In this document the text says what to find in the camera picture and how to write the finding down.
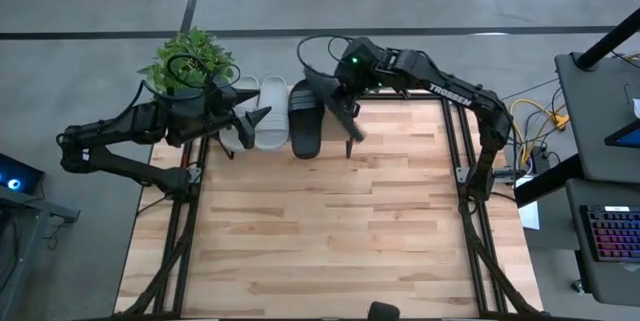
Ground wooden shelf black metal legs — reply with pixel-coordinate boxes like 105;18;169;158
216;76;370;160

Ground black computer blue light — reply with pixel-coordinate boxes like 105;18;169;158
0;153;46;197

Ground grey slide sandal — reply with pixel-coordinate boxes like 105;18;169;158
218;75;262;153
253;75;291;151

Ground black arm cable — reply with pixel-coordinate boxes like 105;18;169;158
166;52;242;101
296;34;354;76

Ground yellow cable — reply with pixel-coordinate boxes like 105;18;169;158
508;98;571;167

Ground white paper sheet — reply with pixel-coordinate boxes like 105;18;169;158
516;174;542;231

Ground black backlit keyboard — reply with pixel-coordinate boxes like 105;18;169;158
578;204;640;263

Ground black aluminium rig frame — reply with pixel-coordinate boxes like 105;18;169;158
112;88;545;321

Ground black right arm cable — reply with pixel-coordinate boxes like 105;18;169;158
296;34;354;76

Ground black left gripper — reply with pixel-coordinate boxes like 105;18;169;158
162;80;273;151

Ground black slanted beam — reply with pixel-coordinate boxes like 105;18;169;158
512;154;584;208

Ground black pole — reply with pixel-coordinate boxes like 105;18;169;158
573;7;640;71

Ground black monitor blue screen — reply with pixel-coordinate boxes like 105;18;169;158
603;119;640;149

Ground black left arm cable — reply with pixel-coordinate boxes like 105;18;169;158
166;52;242;101

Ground green plant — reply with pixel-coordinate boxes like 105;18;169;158
137;26;242;100

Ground black metal stand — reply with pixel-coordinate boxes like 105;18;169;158
0;185;81;321

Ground grey desk top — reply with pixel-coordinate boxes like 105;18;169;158
553;51;640;185
564;179;640;308

